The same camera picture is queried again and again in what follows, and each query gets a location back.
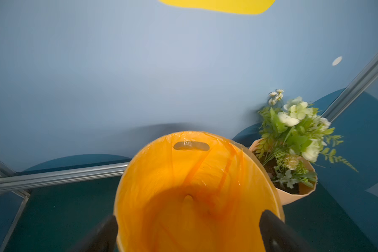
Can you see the orange bin liner bag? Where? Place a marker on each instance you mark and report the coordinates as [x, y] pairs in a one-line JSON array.
[[193, 192]]

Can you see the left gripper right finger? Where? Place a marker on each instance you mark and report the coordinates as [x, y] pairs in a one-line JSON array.
[[279, 237]]

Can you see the peach ribbed flower pot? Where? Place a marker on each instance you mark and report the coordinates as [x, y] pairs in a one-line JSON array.
[[300, 190]]

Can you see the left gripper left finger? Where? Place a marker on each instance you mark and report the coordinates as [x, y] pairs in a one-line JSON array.
[[101, 239]]

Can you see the aluminium frame rear bar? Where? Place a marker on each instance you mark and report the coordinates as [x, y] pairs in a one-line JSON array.
[[39, 180]]

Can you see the artificial white flower plant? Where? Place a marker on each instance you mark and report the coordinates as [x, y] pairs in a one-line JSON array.
[[292, 130]]

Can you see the aluminium frame right post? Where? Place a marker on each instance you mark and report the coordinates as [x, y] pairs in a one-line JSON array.
[[361, 82]]

